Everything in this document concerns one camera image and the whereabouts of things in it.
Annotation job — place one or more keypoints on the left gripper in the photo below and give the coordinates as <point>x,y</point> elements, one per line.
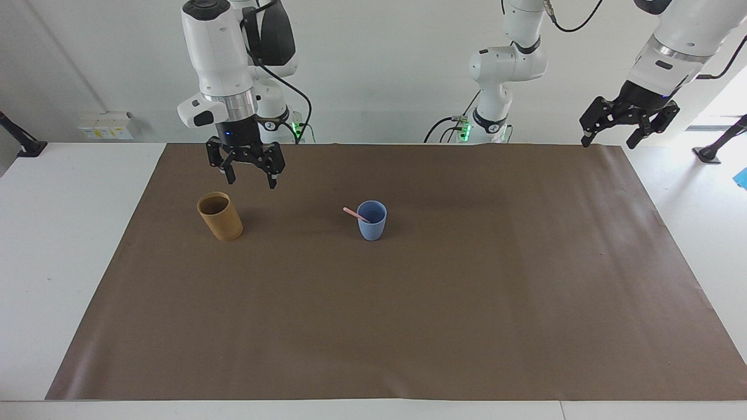
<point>642,98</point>

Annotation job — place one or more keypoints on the pink chopstick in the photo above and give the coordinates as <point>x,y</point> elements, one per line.
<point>352,212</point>

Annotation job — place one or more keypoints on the black stand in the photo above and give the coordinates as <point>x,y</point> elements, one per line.
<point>721,143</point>
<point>20,142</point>

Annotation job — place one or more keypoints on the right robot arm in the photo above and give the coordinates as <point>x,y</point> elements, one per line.
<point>216,52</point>

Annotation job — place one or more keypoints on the blue object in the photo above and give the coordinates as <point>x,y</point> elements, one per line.
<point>743,178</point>

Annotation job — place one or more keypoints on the white wall socket box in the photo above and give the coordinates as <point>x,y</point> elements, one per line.
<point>107,126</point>

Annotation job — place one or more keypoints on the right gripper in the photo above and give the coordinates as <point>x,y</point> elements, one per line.
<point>238,137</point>

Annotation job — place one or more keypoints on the brown cup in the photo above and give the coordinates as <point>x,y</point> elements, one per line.
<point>222,220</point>

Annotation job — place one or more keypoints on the blue cup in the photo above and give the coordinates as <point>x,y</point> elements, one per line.
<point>372,226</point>

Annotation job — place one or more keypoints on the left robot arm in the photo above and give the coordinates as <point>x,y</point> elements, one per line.
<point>502,64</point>

